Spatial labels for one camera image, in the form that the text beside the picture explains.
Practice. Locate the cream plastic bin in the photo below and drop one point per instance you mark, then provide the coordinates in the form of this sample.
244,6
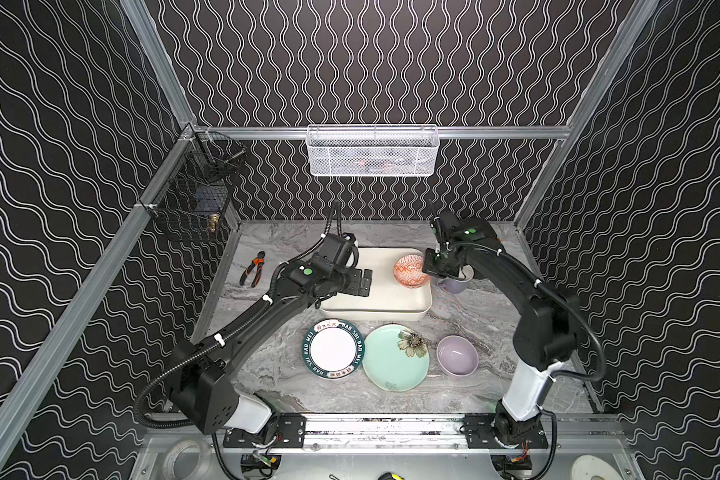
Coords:
389,301

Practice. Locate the tape roll left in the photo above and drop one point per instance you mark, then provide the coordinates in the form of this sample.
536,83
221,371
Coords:
182,460

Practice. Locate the mint green flower plate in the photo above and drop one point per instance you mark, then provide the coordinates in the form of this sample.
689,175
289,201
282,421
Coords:
396,358

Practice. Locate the lavender mug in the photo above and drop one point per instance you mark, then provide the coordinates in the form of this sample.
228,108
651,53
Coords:
461,283

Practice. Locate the white wire mesh basket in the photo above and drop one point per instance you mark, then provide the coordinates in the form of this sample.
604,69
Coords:
372,150

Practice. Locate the black wire basket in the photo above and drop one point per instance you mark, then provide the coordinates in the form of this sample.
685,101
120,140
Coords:
191,208

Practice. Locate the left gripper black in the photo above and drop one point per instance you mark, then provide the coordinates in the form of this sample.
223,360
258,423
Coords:
359,282

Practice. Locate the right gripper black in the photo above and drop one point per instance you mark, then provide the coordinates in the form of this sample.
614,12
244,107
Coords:
435,267

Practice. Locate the white tape roll right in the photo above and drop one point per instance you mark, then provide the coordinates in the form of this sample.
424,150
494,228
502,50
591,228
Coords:
589,467

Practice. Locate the white plate green rim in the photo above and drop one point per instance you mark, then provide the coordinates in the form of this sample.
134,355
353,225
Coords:
333,349

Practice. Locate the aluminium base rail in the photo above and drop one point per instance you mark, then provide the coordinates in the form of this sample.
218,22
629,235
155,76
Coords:
407,434

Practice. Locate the lavender bowl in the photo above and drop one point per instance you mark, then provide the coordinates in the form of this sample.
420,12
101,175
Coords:
457,356

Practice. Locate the orange black pliers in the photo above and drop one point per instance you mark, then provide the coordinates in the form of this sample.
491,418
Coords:
254,270

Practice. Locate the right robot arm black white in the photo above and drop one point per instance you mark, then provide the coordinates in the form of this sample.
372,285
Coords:
552,338

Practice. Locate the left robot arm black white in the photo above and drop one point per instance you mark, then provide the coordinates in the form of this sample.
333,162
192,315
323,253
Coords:
201,378

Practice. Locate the red patterned bowl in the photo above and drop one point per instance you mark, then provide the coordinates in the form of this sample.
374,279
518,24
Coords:
408,271

